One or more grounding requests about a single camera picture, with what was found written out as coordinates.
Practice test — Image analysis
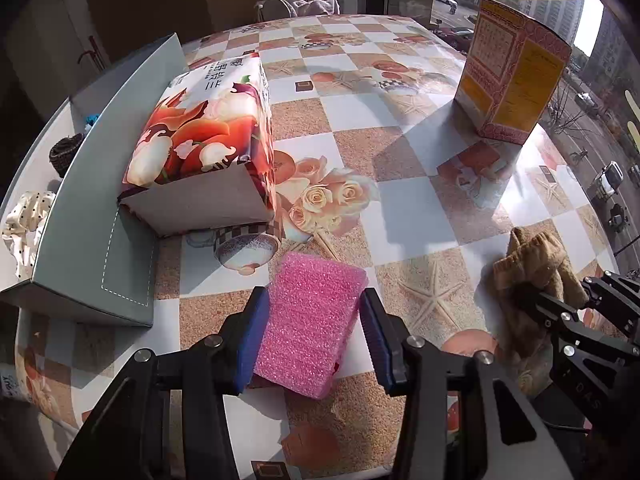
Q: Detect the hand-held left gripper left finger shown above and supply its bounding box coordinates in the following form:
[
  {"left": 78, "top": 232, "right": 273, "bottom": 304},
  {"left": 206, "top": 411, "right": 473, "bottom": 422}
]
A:
[{"left": 55, "top": 286, "right": 273, "bottom": 480}]

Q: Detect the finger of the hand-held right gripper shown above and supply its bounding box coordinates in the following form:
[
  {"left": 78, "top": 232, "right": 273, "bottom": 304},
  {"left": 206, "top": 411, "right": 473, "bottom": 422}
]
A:
[
  {"left": 580, "top": 270, "right": 640, "bottom": 348},
  {"left": 512, "top": 280, "right": 633, "bottom": 431}
]

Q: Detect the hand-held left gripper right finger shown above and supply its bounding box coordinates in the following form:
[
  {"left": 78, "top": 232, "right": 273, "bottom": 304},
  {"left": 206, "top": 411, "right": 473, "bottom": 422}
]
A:
[{"left": 359, "top": 287, "right": 576, "bottom": 480}]

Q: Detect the pink foam sponge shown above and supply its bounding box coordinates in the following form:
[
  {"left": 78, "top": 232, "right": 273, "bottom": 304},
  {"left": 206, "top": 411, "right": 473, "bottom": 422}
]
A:
[{"left": 252, "top": 252, "right": 369, "bottom": 401}]

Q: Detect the tan knit scrunchie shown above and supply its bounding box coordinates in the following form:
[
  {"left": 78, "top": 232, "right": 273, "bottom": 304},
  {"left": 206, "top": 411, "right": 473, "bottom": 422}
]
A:
[{"left": 492, "top": 226, "right": 588, "bottom": 361}]

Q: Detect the grey-green cardboard storage box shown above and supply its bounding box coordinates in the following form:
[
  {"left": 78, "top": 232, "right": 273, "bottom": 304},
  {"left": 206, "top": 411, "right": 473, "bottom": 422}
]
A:
[{"left": 0, "top": 32, "right": 190, "bottom": 328}]

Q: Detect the white polka dot scrunchie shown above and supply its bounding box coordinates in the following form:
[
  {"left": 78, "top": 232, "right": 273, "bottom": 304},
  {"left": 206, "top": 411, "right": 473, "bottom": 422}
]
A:
[{"left": 1, "top": 190, "right": 57, "bottom": 281}]

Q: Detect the dark brown scrunchie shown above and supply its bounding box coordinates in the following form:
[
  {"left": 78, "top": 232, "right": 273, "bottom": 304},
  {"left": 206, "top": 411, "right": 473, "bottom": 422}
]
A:
[{"left": 49, "top": 132, "right": 86, "bottom": 178}]

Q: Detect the floral printed tissue box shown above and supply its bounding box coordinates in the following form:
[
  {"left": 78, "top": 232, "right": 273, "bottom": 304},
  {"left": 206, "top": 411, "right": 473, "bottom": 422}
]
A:
[{"left": 117, "top": 55, "right": 278, "bottom": 238}]

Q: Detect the orange and pink carton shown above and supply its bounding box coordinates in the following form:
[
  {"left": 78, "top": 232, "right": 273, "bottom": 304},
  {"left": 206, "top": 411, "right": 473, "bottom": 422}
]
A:
[{"left": 453, "top": 0, "right": 573, "bottom": 147}]

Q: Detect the white chair back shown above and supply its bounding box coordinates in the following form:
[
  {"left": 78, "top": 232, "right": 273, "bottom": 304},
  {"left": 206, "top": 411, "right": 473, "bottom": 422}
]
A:
[{"left": 255, "top": 0, "right": 296, "bottom": 23}]

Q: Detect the brown wooden door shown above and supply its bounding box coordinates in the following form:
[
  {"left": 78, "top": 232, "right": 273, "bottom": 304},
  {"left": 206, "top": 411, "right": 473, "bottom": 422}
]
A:
[{"left": 87, "top": 0, "right": 221, "bottom": 63}]

